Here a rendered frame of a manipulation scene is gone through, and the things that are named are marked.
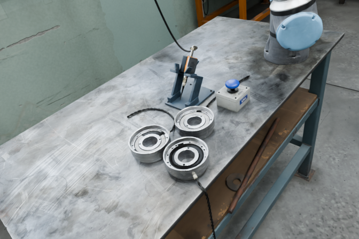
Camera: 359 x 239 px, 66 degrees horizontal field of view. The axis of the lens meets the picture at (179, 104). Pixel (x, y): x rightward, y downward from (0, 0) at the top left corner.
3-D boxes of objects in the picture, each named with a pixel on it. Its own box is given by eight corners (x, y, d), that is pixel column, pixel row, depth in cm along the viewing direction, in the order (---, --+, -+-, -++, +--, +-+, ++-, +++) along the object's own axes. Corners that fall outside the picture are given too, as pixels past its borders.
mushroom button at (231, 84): (235, 101, 78) (234, 86, 75) (223, 97, 80) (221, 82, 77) (242, 94, 80) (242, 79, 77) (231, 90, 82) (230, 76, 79)
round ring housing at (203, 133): (209, 145, 69) (208, 133, 67) (171, 140, 73) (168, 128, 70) (219, 118, 77) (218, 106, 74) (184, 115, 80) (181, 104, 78)
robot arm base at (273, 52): (275, 42, 108) (276, 17, 102) (315, 49, 99) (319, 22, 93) (256, 59, 100) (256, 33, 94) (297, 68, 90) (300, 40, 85)
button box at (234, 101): (237, 113, 77) (236, 98, 74) (216, 105, 82) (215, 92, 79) (252, 98, 82) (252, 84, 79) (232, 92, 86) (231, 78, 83)
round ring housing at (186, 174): (161, 157, 68) (158, 145, 66) (200, 143, 70) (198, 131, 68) (173, 189, 60) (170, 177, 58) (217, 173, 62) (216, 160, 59)
